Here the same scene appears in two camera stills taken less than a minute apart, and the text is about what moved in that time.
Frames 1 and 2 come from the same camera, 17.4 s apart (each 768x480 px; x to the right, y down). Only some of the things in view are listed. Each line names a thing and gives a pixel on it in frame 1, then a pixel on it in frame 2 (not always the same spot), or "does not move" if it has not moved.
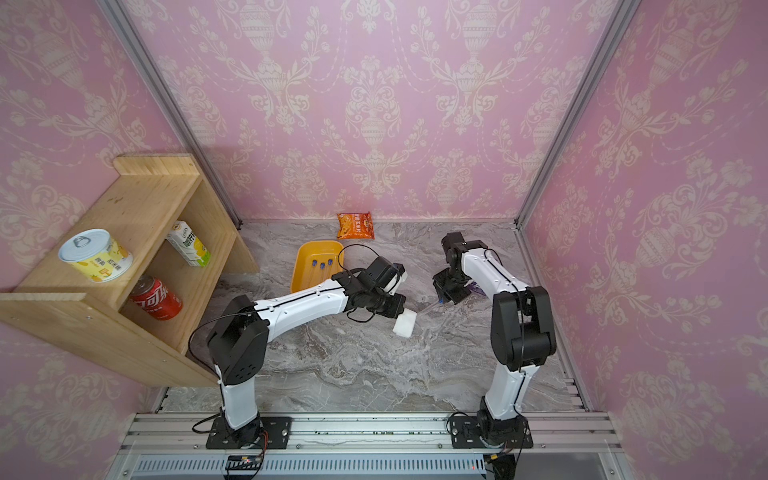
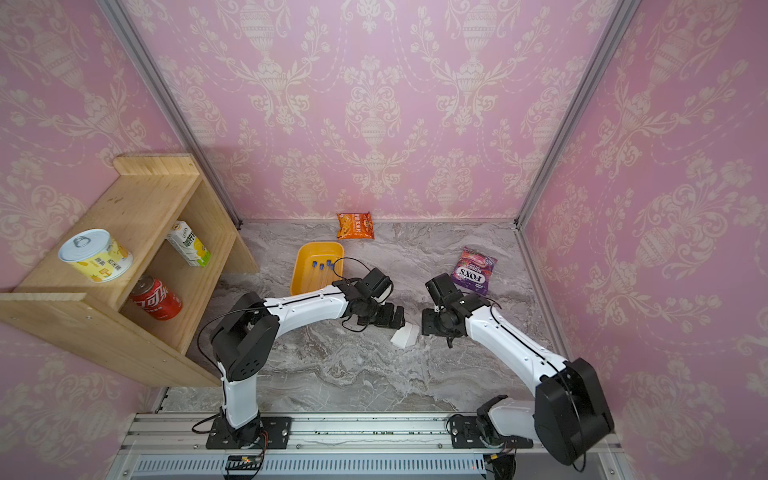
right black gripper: [439, 284] to [428, 326]
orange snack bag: [355, 226] does not move
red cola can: [153, 296] does not move
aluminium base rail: [176, 446] does not move
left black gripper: [397, 308] to [389, 321]
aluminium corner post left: [121, 23] does not move
